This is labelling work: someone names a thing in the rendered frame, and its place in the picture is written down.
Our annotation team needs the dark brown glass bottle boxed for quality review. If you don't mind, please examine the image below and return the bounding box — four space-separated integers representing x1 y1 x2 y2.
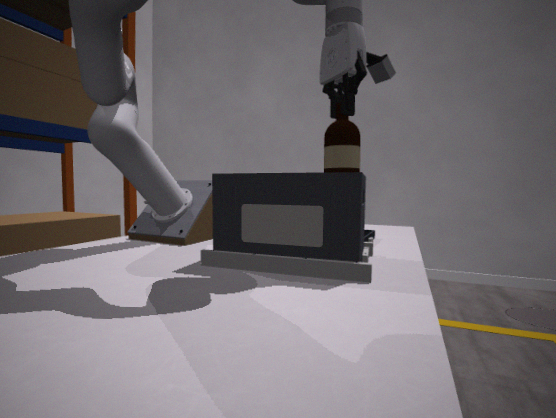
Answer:
324 103 360 172

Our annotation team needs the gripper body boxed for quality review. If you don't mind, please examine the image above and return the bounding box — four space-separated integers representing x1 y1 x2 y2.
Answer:
320 21 367 85

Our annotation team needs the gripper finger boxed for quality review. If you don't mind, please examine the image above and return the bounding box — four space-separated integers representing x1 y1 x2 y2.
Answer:
323 81 343 119
341 51 367 116

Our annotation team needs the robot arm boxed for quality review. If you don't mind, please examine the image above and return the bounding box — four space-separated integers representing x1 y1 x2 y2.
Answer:
69 0 396 223

